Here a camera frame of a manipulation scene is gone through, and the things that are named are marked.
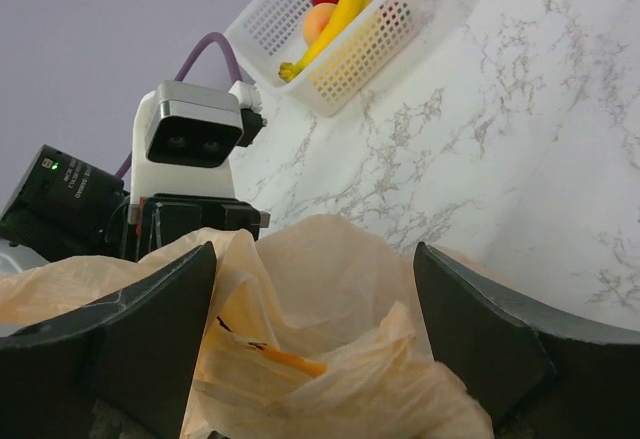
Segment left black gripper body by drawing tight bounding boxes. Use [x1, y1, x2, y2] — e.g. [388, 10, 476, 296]
[107, 194, 270, 261]

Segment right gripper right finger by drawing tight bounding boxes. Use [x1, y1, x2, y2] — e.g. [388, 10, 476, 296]
[413, 243, 639, 438]

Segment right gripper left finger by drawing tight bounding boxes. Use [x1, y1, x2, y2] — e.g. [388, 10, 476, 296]
[1, 243, 216, 438]

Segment peach banana-print plastic bag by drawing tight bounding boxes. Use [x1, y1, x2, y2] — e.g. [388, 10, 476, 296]
[1, 215, 493, 438]

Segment fake orange fruit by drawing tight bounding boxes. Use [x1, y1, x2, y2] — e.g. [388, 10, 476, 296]
[302, 3, 336, 46]

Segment fake yellow banana bunch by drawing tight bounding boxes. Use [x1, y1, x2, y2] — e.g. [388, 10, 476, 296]
[278, 0, 370, 83]

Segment fake red chili pepper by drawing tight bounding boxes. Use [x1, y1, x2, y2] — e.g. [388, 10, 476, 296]
[380, 2, 402, 24]

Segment white plastic fruit basket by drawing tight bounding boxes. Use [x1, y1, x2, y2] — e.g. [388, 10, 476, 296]
[225, 0, 420, 116]

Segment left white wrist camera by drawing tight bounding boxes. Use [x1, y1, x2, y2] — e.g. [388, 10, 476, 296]
[127, 80, 266, 224]

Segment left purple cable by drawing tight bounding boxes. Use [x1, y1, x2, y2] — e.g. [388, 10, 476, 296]
[114, 31, 245, 180]

